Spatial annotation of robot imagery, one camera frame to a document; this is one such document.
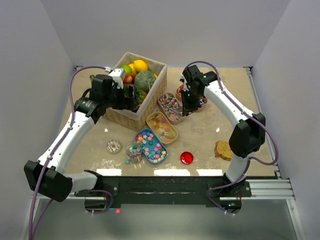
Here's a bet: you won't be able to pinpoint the black base mount frame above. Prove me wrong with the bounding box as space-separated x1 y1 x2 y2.
75 176 252 213

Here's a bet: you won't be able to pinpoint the pink tray swirl lollipops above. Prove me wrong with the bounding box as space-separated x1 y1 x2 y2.
157 92 185 125

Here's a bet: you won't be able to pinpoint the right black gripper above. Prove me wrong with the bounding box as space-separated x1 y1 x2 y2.
179 88 202 117

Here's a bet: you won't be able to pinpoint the pink tray of lollipops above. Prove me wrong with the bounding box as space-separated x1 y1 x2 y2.
175 84 208 112

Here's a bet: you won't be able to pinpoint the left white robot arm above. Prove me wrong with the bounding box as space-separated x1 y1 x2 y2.
23 68 127 202

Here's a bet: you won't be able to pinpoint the aluminium rail frame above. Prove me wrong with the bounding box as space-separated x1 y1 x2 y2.
18 177 296 240

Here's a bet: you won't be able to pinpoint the green glass bottle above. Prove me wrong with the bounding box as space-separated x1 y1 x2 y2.
89 74 95 81

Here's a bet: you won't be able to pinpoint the yellow lemon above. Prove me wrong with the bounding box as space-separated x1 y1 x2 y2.
133 59 149 73

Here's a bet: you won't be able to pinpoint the green cantaloupe melon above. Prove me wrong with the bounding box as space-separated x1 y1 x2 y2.
134 71 156 93

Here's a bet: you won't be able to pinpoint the blue tray star candies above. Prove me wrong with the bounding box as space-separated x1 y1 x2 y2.
135 128 168 165

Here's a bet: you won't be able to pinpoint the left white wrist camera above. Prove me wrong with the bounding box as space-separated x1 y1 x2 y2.
104 66 127 89

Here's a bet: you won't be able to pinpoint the sprinkled donut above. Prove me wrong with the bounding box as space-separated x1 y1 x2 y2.
106 139 122 154

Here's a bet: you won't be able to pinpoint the clear glass jar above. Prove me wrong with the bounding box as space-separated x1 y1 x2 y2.
125 141 143 164

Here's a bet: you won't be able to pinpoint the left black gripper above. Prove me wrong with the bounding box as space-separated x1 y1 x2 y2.
104 83 139 110

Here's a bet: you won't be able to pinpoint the yellow tray gummy candies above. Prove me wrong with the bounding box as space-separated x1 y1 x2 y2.
146 112 178 145

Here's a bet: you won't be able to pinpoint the silver metal scoop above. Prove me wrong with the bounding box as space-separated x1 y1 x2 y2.
172 108 184 118

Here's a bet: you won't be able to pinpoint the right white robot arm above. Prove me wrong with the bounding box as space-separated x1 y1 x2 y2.
180 61 266 197

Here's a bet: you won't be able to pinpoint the wicker basket with liner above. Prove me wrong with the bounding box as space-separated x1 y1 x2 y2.
102 52 168 131

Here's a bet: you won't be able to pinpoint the green lime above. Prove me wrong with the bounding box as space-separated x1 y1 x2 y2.
121 64 132 76

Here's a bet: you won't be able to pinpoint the bread slice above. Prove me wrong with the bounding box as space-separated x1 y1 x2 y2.
214 140 233 161

